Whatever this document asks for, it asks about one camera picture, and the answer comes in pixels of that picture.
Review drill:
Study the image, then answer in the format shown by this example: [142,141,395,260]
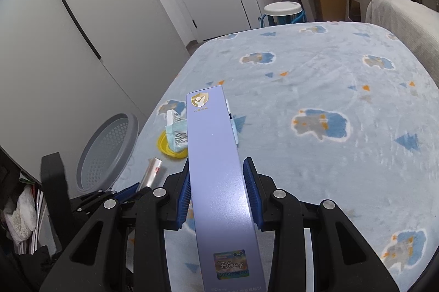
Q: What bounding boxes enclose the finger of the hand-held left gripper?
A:
[70,190,115,212]
[113,183,142,202]

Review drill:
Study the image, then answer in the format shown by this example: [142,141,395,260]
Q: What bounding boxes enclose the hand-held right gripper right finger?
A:
[243,157,400,292]

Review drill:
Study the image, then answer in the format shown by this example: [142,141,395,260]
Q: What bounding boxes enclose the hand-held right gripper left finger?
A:
[39,160,192,292]

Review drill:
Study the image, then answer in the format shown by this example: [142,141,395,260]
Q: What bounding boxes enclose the silver foil wrapper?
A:
[136,157,162,192]

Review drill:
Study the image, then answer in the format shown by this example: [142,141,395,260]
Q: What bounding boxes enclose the purple cardboard box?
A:
[186,85,266,292]

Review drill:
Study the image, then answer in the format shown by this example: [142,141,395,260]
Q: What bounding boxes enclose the grey perforated plastic basket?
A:
[75,113,139,193]

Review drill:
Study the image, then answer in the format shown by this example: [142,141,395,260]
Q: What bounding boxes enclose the white plastic bag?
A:
[3,186,38,245]

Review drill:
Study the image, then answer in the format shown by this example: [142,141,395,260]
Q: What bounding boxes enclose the teal patterned packet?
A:
[165,109,188,155]

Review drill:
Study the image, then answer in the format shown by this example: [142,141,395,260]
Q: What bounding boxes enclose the dark cloth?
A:
[0,244,62,292]

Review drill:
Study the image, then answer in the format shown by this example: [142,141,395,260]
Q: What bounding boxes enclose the light blue printed blanket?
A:
[111,21,439,292]

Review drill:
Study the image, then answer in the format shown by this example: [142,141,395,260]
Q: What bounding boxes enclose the white round stool blue legs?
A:
[263,1,303,26]

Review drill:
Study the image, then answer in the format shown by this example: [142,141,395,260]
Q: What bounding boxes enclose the cream knitted sofa cover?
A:
[365,0,439,73]

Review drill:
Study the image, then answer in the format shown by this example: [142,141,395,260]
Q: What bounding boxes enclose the yellow plastic ring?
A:
[157,131,188,160]

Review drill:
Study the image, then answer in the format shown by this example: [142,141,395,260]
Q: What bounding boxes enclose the black wardrobe handle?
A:
[39,0,102,60]

